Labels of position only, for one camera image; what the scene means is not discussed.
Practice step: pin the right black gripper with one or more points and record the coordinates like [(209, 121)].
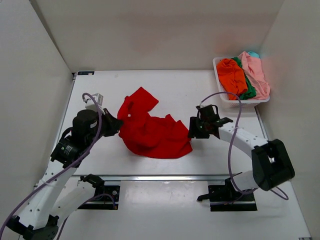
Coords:
[(193, 132)]

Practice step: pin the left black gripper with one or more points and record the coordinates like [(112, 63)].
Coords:
[(116, 124)]

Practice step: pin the red t-shirt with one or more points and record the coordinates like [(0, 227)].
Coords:
[(151, 136)]

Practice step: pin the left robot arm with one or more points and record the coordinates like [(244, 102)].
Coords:
[(43, 215)]

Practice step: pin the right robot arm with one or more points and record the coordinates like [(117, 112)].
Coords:
[(271, 164)]

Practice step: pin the orange t-shirt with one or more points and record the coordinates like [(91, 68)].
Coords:
[(231, 76)]

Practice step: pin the green t-shirt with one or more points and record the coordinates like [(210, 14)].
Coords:
[(251, 91)]

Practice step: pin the pink t-shirt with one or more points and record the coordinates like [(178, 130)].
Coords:
[(252, 67)]

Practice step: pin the light blue t-shirt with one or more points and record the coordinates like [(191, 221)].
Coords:
[(253, 54)]

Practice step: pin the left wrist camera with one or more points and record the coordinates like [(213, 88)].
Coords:
[(94, 102)]

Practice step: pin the aluminium table rail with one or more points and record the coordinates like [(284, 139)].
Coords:
[(164, 178)]

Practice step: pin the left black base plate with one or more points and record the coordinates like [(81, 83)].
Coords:
[(106, 198)]

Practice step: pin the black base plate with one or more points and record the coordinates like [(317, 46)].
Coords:
[(106, 198), (237, 203)]

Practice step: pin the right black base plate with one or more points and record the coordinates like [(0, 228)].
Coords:
[(237, 203)]

